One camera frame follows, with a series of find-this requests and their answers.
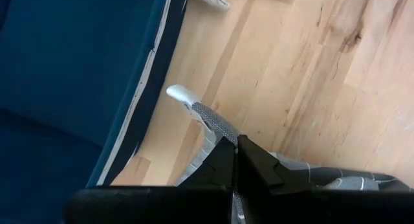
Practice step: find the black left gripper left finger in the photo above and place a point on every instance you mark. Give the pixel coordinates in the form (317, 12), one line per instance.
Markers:
(181, 204)

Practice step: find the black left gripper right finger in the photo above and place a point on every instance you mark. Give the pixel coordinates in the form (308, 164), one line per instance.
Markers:
(291, 204)

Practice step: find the grey checked towel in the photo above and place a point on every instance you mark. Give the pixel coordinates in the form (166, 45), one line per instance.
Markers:
(213, 120)

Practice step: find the navy blue fabric basket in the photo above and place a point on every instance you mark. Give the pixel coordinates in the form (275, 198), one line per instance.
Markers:
(64, 72)

